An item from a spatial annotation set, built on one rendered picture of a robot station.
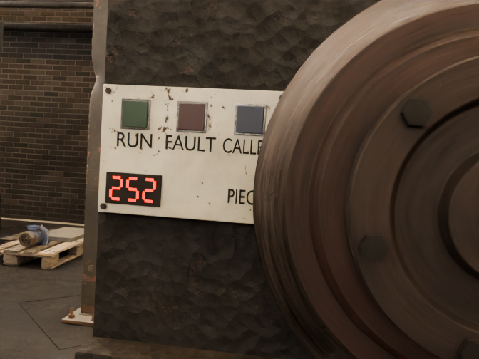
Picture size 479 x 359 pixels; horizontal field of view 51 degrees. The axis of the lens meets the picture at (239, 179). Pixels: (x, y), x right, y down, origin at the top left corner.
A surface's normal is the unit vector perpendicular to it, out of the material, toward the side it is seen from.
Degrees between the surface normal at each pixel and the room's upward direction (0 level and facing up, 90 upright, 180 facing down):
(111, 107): 90
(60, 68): 90
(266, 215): 90
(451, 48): 90
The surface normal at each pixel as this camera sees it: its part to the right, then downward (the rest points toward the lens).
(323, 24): -0.14, 0.04
